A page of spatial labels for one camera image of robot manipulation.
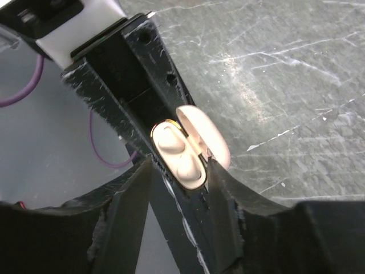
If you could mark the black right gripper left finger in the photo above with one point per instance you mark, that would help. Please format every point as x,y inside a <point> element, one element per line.
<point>98,232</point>

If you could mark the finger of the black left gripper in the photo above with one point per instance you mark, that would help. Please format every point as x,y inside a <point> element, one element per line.
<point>151,86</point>
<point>183,215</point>

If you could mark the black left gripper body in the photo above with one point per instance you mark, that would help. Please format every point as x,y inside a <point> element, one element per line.
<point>95,74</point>

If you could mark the pink earbuds charging case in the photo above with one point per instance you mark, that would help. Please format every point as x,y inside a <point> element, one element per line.
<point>202,141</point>

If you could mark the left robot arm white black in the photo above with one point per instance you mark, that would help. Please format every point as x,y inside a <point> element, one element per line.
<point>56,28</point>

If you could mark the pink earbud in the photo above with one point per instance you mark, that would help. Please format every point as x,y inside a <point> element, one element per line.
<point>187,169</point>
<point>170,142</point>

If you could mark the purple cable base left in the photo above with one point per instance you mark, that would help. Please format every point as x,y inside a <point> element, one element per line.
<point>108,147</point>

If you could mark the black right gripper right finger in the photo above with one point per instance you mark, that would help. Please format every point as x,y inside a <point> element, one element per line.
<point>252,234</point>

